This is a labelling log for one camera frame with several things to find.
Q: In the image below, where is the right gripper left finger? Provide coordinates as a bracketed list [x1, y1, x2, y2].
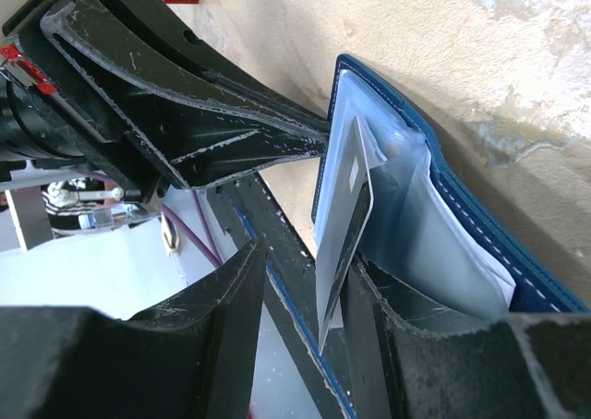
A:
[1, 239, 266, 418]

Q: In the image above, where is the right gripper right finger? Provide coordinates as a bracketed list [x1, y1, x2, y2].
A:
[345, 256, 590, 418]

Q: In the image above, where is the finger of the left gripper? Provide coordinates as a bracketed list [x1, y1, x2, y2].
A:
[2, 0, 329, 133]

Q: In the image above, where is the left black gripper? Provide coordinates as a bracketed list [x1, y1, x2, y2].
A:
[0, 0, 330, 217]

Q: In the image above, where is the navy blue card holder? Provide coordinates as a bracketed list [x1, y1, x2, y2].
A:
[312, 54, 585, 320]

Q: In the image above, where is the black VIP card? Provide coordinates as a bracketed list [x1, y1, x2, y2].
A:
[316, 117, 373, 352]

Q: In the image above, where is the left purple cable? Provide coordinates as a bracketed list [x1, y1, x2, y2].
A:
[87, 169, 221, 268]

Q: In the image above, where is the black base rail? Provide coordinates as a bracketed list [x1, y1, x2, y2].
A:
[205, 174, 356, 418]

